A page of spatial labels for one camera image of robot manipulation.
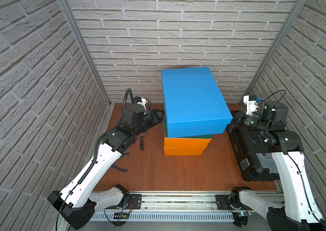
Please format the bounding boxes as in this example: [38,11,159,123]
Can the green shoebox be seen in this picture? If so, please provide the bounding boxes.
[163,119,212,139]

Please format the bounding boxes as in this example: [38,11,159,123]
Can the orange shoebox front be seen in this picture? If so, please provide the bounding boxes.
[164,138,211,149]

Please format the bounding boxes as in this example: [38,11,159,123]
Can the orange shoebox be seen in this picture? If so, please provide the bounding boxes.
[164,138,211,149]
[164,147,205,156]

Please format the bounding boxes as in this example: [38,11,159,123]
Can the blue shoebox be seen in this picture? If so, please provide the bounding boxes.
[161,67,233,138]

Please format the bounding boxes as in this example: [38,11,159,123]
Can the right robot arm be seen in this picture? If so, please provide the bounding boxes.
[227,95,326,231]

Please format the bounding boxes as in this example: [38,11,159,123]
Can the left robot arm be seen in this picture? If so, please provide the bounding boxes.
[48,89,165,231]

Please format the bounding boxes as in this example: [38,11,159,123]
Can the orange shoebox rear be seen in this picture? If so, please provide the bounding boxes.
[164,147,205,156]

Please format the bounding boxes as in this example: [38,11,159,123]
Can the black plastic toolbox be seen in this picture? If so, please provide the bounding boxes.
[228,127,279,182]

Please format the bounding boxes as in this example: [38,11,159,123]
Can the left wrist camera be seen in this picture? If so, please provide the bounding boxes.
[134,96,148,110]

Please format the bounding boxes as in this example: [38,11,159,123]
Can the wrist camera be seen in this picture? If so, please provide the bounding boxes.
[134,96,148,110]
[243,95,262,116]

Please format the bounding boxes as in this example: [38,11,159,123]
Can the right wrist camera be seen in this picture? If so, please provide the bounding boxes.
[243,95,262,116]

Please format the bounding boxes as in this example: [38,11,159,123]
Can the black handled screwdriver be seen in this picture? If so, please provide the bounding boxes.
[140,137,144,151]

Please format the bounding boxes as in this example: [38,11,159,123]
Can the blue handled pliers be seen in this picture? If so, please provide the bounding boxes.
[111,152,131,172]

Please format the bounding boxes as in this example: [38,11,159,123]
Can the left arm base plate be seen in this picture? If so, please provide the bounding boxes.
[123,193,142,211]

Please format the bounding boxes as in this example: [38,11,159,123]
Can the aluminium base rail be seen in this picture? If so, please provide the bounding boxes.
[59,190,299,223]

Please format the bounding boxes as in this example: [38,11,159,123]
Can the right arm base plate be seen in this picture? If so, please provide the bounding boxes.
[215,194,238,210]

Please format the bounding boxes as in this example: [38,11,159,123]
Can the right corner aluminium post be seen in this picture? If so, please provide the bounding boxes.
[243,0,306,96]

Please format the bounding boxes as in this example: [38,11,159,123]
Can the corner aluminium post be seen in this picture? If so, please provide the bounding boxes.
[58,0,112,107]
[243,0,306,96]

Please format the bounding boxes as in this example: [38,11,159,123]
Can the left corner aluminium post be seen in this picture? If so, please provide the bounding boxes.
[58,0,112,107]

